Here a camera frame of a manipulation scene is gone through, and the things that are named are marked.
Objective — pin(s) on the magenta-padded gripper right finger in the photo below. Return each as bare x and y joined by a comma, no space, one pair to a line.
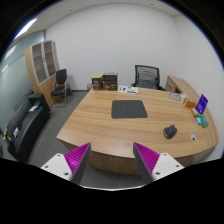
148,159

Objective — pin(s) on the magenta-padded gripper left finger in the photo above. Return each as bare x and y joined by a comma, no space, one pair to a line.
77,159

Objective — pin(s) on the black computer mouse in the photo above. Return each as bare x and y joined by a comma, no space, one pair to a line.
170,131

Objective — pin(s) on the dark grey mouse pad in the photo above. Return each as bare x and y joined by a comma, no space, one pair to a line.
129,109

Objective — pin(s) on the small blue pack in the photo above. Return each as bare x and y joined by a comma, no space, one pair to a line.
199,120

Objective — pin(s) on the small tan box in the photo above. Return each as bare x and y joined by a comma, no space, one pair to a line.
195,112

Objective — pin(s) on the green pack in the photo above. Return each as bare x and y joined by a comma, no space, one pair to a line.
204,121

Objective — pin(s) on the round grey disc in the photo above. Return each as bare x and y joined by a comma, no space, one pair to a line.
176,96

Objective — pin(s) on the orange-brown box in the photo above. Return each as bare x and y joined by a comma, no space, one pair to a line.
190,103

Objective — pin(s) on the white green printed leaflet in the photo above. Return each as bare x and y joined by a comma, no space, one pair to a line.
128,89

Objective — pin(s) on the black visitor chair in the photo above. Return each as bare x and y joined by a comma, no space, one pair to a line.
61,85

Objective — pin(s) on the purple standing card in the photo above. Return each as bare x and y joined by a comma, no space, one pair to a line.
201,104

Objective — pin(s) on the wooden side cabinet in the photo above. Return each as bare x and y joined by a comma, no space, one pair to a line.
178,85

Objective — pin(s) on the black mesh office chair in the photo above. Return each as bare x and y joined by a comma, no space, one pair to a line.
146,77

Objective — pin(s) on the large dark cardboard box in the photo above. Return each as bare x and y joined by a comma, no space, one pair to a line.
110,82

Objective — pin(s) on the wooden glass-door shelf unit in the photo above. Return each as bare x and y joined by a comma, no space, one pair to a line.
41,66

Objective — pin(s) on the ceiling light strip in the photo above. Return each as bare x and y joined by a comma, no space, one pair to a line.
26,28

